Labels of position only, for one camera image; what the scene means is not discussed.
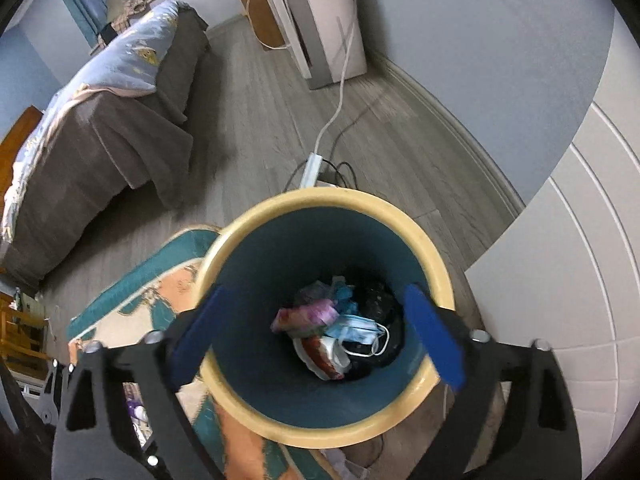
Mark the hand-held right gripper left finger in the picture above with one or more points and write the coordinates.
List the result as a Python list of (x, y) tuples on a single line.
[(192, 340)]

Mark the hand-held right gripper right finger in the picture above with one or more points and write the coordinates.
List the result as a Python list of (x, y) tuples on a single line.
[(435, 335)]

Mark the black plastic bag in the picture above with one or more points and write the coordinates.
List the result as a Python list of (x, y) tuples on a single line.
[(375, 305)]

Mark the blue face mask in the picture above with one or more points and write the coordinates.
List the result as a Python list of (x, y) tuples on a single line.
[(355, 327)]

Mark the yellow rimmed teal bin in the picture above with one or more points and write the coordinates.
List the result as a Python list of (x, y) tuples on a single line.
[(260, 270)]

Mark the pink purple packet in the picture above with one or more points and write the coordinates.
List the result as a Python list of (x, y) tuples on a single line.
[(305, 317)]

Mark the red white paper cup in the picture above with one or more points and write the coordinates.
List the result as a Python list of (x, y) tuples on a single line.
[(320, 355)]

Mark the patterned teal orange mat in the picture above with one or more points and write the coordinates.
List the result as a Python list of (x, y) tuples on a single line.
[(150, 280)]

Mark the white panelled door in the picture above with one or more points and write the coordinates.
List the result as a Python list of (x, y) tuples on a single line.
[(575, 285)]

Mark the green container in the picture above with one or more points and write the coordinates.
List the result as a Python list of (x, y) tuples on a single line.
[(27, 302)]

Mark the bed with grey cover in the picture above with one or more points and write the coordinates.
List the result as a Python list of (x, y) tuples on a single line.
[(100, 160)]

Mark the white power strip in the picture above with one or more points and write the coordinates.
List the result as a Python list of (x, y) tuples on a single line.
[(311, 170)]

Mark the wooden bed headboard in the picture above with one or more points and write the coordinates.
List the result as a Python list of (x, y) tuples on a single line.
[(17, 145)]

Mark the blue printed quilt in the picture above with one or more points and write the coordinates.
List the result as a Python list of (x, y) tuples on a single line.
[(115, 55)]

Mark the wooden cabinet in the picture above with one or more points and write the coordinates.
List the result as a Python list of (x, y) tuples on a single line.
[(265, 15)]

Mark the white air purifier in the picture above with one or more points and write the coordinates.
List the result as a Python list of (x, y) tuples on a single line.
[(325, 20)]

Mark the pile of clothes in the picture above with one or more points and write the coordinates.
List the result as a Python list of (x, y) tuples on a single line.
[(132, 5)]

